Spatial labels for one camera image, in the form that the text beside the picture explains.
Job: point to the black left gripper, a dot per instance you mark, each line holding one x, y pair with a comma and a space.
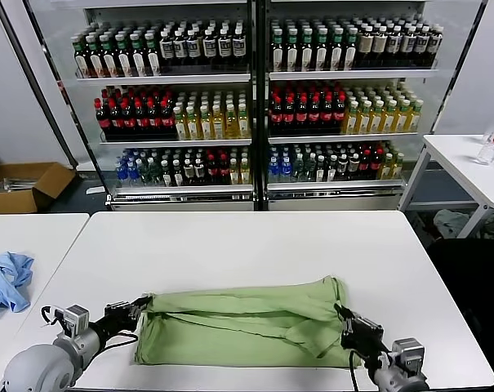
118, 320

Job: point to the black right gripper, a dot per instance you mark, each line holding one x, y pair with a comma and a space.
363, 335

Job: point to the green t-shirt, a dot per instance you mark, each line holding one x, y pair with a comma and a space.
238, 322

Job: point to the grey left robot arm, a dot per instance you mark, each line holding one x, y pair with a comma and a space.
38, 367

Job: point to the white paper scrap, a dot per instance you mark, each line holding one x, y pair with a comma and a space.
95, 190

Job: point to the blue water bottle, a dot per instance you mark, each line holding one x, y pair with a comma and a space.
133, 176
121, 176
287, 172
274, 172

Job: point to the green tinted water bottle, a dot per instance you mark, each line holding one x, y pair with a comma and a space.
299, 170
310, 170
145, 175

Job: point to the crumpled blue cloth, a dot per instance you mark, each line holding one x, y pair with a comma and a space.
5, 277

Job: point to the white label dark bottle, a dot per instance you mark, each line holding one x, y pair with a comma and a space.
167, 174
321, 171
332, 171
178, 174

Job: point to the grey cloth pile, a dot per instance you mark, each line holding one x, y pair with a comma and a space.
450, 222

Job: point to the dark drink bottle white cap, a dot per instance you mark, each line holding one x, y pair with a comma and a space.
343, 167
201, 172
189, 172
354, 167

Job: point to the red cap cola bottle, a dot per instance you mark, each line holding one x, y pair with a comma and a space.
377, 166
366, 166
277, 118
141, 122
289, 118
154, 122
116, 123
212, 172
167, 122
224, 172
314, 118
104, 123
327, 118
128, 122
339, 117
301, 118

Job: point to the open cardboard box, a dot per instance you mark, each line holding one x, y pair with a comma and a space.
46, 183

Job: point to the yellow juice bottle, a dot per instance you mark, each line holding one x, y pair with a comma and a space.
388, 122
363, 123
414, 121
181, 129
398, 167
206, 129
245, 174
231, 128
194, 129
388, 167
350, 123
243, 127
234, 174
218, 128
401, 121
376, 122

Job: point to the grey metal parts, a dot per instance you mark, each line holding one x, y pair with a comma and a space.
10, 185

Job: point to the white side table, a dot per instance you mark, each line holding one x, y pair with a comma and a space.
455, 155

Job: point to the clear water bottle red label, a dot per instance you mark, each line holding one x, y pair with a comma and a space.
488, 152

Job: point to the glass drink cooler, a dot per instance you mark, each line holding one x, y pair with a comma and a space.
161, 78

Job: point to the shelf with drink bottles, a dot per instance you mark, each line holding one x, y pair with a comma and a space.
353, 75

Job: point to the green cap tea bottle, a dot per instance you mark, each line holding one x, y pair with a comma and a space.
277, 55
350, 54
292, 55
336, 54
125, 61
83, 61
139, 61
153, 61
110, 61
321, 55
96, 61
307, 55

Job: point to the black slanted pole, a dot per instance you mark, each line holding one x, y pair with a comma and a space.
36, 81

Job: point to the dark label tea bottle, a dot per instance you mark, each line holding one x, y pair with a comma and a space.
180, 49
422, 44
166, 49
394, 44
435, 43
194, 49
209, 48
238, 48
408, 44
224, 48

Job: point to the beige label tea bottle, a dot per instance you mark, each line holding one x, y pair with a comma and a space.
380, 45
366, 45

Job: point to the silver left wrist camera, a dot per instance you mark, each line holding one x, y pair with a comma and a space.
73, 320

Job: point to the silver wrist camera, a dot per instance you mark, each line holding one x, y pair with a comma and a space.
408, 353
73, 320

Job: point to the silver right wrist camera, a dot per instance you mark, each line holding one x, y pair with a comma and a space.
408, 353

